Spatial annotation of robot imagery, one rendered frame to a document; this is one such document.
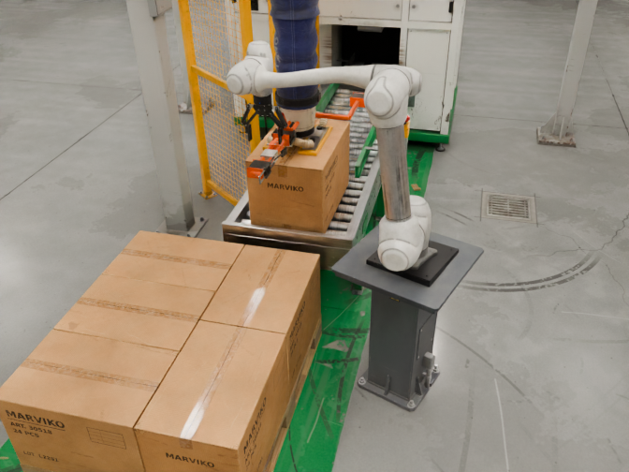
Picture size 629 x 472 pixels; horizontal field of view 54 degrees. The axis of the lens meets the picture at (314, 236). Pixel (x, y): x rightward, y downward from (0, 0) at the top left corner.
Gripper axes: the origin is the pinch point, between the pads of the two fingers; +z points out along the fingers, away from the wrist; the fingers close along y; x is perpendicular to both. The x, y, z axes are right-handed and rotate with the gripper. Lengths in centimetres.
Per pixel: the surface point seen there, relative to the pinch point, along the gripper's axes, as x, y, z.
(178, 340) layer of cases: 59, 23, 68
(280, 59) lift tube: -51, 8, -18
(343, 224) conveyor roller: -44, -26, 67
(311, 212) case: -28, -12, 52
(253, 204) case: -29, 19, 52
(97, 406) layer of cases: 99, 37, 68
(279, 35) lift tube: -51, 8, -30
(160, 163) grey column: -92, 106, 69
